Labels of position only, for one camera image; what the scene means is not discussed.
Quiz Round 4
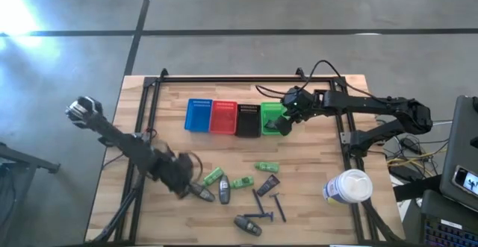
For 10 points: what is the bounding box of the green plastic basket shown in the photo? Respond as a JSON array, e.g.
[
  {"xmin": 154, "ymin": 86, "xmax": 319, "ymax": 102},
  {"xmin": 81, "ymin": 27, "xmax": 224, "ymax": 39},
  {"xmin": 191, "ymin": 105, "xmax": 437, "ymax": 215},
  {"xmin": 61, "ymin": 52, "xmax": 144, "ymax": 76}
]
[{"xmin": 260, "ymin": 101, "xmax": 291, "ymax": 137}]

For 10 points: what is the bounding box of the black plastic basket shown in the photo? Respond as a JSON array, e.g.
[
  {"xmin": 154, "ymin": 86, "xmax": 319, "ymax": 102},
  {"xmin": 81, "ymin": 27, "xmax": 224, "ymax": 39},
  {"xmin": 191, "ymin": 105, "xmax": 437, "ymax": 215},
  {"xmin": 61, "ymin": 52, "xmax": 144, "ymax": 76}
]
[{"xmin": 235, "ymin": 103, "xmax": 262, "ymax": 139}]

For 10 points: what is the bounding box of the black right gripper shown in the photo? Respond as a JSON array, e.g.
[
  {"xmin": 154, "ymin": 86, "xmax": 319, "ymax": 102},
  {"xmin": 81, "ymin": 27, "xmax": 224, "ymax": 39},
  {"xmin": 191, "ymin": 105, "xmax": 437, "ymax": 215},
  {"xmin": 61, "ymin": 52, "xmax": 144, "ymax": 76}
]
[{"xmin": 263, "ymin": 86, "xmax": 317, "ymax": 137}]

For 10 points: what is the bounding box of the dark side table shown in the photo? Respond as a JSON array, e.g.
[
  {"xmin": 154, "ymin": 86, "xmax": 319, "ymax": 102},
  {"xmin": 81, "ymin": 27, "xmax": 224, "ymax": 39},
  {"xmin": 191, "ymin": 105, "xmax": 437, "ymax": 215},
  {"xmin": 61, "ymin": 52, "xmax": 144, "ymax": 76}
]
[{"xmin": 0, "ymin": 141, "xmax": 61, "ymax": 247}]

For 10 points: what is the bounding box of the black metal table frame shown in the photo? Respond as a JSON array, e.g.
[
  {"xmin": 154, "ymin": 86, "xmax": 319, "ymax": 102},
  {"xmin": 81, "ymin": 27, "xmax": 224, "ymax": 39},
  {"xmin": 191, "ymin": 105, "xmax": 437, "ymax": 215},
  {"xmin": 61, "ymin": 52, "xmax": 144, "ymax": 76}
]
[{"xmin": 84, "ymin": 67, "xmax": 408, "ymax": 246}]

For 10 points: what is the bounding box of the smartphone with lit screen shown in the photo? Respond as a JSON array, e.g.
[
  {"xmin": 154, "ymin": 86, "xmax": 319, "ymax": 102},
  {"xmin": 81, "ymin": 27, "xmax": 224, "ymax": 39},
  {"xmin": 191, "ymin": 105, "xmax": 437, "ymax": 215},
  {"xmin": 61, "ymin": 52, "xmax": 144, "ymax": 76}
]
[{"xmin": 451, "ymin": 164, "xmax": 478, "ymax": 198}]

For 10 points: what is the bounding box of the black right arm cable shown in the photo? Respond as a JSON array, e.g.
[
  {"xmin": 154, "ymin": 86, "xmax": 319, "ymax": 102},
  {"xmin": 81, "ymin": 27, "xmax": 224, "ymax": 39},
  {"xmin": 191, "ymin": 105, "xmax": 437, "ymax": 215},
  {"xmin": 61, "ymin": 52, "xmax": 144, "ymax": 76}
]
[{"xmin": 255, "ymin": 59, "xmax": 378, "ymax": 101}]

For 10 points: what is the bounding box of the blue disposable razor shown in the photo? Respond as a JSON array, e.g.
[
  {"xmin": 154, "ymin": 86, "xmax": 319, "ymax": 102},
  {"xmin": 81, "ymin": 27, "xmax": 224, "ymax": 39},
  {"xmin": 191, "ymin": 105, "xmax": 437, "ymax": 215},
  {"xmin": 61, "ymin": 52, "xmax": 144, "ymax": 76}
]
[
  {"xmin": 269, "ymin": 192, "xmax": 288, "ymax": 223},
  {"xmin": 252, "ymin": 188, "xmax": 266, "ymax": 215}
]

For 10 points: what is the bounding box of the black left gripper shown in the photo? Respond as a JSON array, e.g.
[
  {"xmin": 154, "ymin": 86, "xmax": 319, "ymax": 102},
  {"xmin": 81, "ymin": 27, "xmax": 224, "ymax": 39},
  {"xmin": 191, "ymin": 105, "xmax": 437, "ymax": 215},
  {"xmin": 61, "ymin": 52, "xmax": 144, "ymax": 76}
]
[{"xmin": 151, "ymin": 149, "xmax": 197, "ymax": 200}]

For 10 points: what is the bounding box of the blue corrugated hose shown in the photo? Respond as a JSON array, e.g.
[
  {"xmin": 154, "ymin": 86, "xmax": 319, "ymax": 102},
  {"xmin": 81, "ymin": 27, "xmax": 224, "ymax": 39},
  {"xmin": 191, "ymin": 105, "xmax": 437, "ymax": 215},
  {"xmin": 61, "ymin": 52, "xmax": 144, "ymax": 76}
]
[{"xmin": 243, "ymin": 211, "xmax": 275, "ymax": 222}]

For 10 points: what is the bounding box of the black keyboard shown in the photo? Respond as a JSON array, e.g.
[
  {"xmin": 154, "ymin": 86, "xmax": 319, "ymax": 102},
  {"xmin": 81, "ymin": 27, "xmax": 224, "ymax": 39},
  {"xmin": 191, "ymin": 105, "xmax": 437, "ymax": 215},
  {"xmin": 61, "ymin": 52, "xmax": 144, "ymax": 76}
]
[{"xmin": 421, "ymin": 216, "xmax": 478, "ymax": 247}]

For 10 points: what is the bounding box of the black power adapter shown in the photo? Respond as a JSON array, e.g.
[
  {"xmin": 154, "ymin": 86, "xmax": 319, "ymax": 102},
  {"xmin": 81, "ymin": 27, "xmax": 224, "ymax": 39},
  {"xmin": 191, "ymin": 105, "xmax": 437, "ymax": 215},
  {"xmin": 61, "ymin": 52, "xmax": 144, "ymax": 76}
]
[{"xmin": 398, "ymin": 137, "xmax": 423, "ymax": 155}]

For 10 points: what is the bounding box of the white wipes canister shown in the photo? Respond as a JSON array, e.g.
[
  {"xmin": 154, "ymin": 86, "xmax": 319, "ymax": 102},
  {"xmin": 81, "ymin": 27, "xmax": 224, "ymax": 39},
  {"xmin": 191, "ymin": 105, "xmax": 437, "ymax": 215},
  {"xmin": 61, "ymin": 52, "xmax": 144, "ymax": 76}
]
[{"xmin": 322, "ymin": 168, "xmax": 374, "ymax": 207}]

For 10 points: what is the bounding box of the yellow cable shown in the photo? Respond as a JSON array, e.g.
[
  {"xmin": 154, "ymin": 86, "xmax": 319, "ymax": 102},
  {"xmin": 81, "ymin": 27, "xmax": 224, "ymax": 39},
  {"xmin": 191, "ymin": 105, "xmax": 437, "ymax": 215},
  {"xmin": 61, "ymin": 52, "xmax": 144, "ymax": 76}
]
[{"xmin": 386, "ymin": 142, "xmax": 449, "ymax": 168}]

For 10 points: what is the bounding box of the grey laptop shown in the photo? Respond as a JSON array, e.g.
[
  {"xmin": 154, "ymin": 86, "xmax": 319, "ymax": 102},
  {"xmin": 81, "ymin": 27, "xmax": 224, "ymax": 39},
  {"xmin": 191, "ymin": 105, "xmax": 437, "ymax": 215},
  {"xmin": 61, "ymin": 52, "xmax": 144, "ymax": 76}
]
[{"xmin": 439, "ymin": 95, "xmax": 478, "ymax": 213}]

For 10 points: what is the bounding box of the red plastic basket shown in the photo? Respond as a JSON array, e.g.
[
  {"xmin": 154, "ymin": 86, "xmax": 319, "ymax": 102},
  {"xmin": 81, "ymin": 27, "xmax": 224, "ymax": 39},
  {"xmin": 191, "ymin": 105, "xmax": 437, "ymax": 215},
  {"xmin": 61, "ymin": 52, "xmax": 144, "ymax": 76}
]
[{"xmin": 208, "ymin": 100, "xmax": 238, "ymax": 135}]

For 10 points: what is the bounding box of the blue plastic basket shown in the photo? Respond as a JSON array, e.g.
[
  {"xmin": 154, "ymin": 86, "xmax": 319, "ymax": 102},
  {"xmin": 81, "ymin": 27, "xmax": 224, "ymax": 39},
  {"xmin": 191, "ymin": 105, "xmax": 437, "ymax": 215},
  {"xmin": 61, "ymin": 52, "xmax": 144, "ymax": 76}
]
[{"xmin": 184, "ymin": 98, "xmax": 214, "ymax": 134}]

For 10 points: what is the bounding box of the green travel bottle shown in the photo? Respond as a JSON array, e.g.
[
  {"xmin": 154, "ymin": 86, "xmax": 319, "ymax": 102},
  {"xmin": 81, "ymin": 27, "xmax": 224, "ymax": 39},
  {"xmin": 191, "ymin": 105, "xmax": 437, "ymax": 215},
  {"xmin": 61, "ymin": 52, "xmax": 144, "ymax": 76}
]
[
  {"xmin": 202, "ymin": 166, "xmax": 225, "ymax": 187},
  {"xmin": 254, "ymin": 161, "xmax": 280, "ymax": 174},
  {"xmin": 229, "ymin": 175, "xmax": 255, "ymax": 190}
]

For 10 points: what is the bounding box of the black toiletry tube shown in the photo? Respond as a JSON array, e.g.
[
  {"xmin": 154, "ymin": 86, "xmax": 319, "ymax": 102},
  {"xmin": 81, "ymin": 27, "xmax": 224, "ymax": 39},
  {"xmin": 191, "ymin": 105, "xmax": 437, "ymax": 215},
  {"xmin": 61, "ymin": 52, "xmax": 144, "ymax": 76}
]
[{"xmin": 255, "ymin": 174, "xmax": 281, "ymax": 198}]

